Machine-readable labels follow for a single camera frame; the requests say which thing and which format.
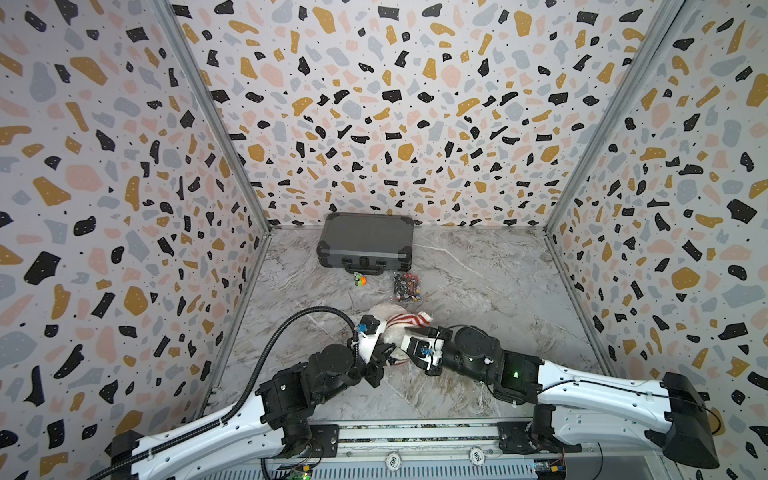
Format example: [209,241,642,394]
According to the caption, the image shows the red white striped knit sweater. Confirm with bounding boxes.
[384,311,432,338]

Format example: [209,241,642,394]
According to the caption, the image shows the white teddy bear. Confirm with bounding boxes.
[359,302,432,365]

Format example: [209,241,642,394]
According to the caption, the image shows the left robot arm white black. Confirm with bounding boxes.
[100,336,395,479]

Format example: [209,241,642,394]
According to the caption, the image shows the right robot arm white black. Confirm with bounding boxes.
[401,326,720,469]

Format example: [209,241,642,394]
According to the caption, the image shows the bag of toy bricks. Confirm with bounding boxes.
[393,271,421,301]

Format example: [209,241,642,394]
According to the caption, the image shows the small green orange toy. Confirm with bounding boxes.
[353,273,367,287]

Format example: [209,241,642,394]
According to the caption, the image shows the dark grey hard case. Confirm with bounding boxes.
[316,212,415,276]

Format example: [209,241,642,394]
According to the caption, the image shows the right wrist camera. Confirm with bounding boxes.
[400,333,445,375]

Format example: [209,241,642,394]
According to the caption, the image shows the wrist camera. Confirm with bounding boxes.
[357,314,386,364]
[400,333,445,375]

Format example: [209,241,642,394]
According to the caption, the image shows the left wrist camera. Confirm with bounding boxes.
[357,314,386,364]

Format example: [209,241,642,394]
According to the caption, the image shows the aluminium mounting rail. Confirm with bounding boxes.
[160,417,679,480]

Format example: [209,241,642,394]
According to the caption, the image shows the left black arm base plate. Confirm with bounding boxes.
[271,422,340,459]

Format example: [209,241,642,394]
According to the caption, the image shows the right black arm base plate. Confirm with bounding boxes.
[497,420,582,455]

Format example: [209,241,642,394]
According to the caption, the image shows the black corrugated cable conduit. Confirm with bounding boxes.
[83,305,361,480]

